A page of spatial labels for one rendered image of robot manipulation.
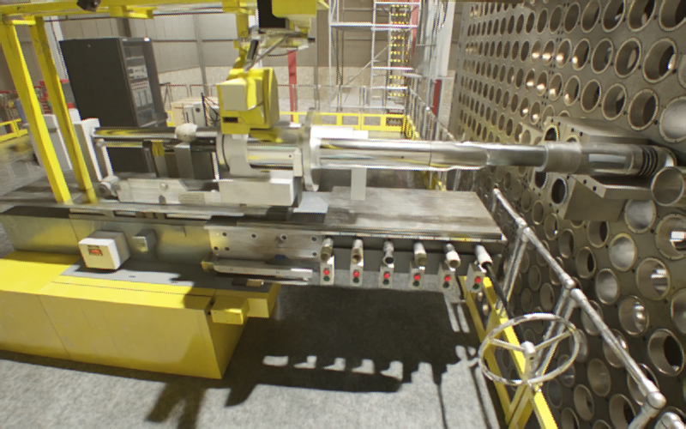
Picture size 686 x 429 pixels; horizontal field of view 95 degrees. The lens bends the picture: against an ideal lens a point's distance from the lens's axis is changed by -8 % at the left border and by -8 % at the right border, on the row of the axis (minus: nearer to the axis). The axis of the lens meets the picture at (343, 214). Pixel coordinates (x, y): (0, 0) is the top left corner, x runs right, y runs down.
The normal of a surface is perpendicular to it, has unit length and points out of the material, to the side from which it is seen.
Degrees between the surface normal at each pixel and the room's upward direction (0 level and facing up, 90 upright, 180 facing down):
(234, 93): 90
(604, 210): 90
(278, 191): 90
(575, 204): 90
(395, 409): 0
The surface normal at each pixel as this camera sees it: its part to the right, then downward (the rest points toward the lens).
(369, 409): 0.01, -0.89
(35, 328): -0.07, 0.45
